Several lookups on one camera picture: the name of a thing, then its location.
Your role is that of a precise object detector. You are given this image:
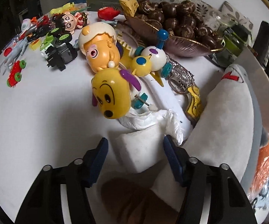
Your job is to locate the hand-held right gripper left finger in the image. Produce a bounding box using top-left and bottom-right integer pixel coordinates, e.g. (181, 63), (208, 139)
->
(14, 137), (109, 224)

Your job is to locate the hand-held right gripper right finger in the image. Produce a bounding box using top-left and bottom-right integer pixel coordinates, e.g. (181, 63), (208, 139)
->
(164, 135), (257, 224)

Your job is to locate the white foam block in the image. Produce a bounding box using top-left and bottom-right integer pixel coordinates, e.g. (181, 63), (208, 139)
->
(113, 131), (170, 173)

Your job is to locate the grey and white plush shark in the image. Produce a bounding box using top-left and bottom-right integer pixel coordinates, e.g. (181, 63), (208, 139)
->
(183, 63), (264, 192)

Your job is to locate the yellow dog toy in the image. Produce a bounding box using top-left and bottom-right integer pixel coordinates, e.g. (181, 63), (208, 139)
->
(91, 69), (154, 120)

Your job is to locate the silver toy pistol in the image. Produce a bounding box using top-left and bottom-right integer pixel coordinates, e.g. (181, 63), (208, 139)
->
(165, 56), (203, 123)

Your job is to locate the orange plastic bag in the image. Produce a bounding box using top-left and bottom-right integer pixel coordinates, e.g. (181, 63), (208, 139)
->
(249, 140), (269, 197)

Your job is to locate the white and yellow bee toy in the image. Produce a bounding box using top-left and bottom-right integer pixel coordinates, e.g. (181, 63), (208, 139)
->
(131, 29), (173, 78)

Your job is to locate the black toy truck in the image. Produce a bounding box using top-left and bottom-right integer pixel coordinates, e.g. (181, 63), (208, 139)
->
(41, 43), (78, 71)

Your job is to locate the yellow eggshell character toy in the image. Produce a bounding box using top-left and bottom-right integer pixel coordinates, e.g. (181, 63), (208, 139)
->
(78, 23), (121, 73)

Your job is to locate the brown leaf-shaped dish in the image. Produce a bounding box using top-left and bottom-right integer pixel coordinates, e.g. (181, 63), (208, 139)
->
(123, 15), (224, 58)

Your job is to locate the red toy with green wheels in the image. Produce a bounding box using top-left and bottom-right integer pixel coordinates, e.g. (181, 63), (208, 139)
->
(7, 60), (27, 88)

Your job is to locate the green-wheeled toy car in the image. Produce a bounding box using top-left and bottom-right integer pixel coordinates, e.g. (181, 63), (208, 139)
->
(39, 27), (73, 52)

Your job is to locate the green drink pack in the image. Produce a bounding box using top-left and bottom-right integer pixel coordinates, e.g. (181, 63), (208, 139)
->
(215, 24), (252, 67)

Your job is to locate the yellow toy brick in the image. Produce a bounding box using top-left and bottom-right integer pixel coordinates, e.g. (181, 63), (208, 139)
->
(29, 39), (42, 51)

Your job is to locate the pale blue toy figure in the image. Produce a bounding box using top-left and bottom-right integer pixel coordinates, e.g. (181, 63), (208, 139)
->
(0, 34), (29, 73)

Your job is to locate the black-haired doll figure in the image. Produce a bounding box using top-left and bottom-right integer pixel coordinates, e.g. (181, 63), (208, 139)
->
(55, 11), (89, 31)

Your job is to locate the red strawberry toy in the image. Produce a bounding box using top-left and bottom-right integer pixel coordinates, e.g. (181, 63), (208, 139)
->
(98, 7), (121, 20)

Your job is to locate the small red toy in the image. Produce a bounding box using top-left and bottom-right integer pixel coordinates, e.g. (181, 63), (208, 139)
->
(30, 15), (50, 29)

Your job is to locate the yellow-green plastic toy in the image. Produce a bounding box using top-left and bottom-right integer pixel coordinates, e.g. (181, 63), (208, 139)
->
(50, 2), (76, 15)

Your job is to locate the yellow snack packet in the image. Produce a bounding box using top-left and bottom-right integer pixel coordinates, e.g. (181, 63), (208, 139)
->
(119, 0), (140, 17)

